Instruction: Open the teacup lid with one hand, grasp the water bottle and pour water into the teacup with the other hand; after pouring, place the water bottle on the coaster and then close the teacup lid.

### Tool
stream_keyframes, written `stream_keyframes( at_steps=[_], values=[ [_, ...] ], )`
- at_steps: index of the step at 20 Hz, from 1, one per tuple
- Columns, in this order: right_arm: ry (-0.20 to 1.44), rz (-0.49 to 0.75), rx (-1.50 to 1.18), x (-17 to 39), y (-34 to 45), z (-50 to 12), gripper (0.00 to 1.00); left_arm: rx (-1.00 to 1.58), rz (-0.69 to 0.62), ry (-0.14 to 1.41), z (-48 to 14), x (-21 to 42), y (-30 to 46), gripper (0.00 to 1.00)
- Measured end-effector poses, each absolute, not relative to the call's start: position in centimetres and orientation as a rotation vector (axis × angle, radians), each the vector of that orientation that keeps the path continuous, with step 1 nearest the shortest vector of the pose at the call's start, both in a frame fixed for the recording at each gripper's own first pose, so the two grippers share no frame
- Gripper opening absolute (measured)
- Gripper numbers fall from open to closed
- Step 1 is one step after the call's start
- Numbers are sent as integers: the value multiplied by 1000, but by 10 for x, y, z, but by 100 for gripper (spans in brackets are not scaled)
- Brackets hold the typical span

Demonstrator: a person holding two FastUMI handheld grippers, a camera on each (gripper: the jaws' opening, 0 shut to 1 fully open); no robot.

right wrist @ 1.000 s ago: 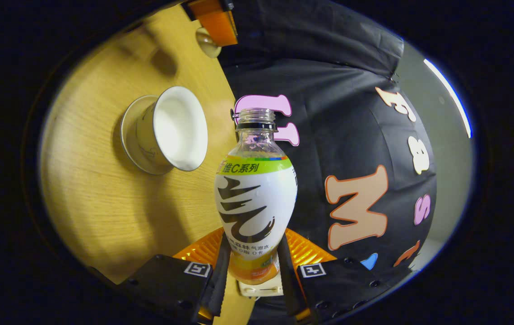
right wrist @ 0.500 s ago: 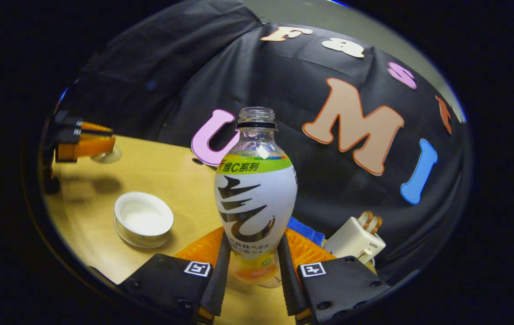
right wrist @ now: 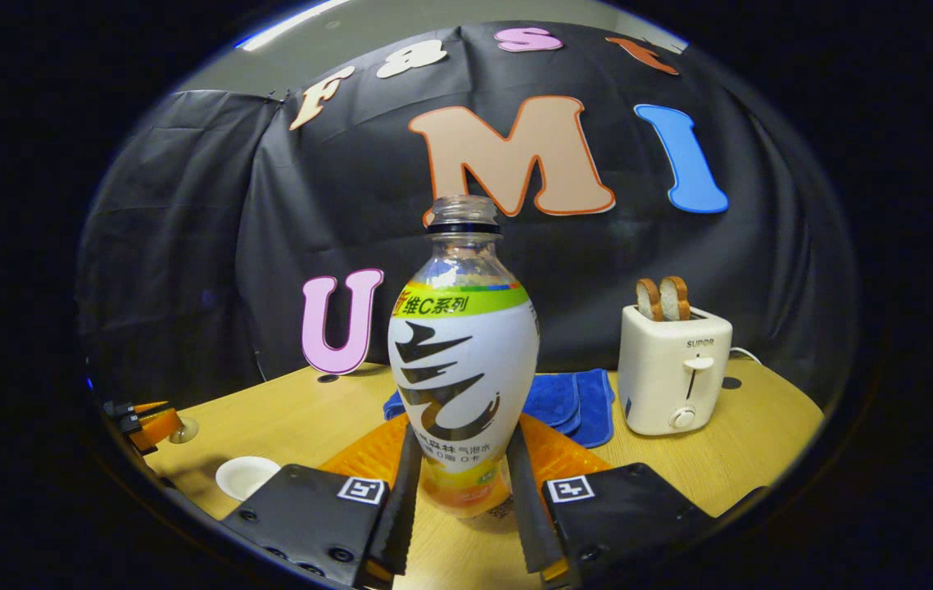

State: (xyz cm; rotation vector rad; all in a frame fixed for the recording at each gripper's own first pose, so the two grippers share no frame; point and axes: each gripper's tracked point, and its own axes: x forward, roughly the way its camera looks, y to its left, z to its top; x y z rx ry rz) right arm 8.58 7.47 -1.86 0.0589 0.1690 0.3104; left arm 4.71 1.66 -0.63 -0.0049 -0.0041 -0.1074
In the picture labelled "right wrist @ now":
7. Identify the folded blue towel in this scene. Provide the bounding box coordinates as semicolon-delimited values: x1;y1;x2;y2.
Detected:
383;368;616;449

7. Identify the cream ceramic teacup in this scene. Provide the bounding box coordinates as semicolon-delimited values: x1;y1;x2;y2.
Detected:
215;456;282;502

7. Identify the white toaster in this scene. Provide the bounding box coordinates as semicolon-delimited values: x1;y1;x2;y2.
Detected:
618;305;734;436

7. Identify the black backdrop cloth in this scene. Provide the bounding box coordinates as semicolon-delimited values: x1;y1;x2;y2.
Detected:
77;20;858;411

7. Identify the bread slice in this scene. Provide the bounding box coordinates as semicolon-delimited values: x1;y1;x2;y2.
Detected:
636;278;665;322
660;275;691;321

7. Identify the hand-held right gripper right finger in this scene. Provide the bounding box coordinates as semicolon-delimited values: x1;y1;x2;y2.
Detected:
505;412;717;589

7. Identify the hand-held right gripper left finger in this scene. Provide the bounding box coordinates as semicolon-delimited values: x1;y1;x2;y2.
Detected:
220;412;424;589

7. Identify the clear water bottle white label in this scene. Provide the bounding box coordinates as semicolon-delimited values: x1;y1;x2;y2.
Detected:
387;195;541;519

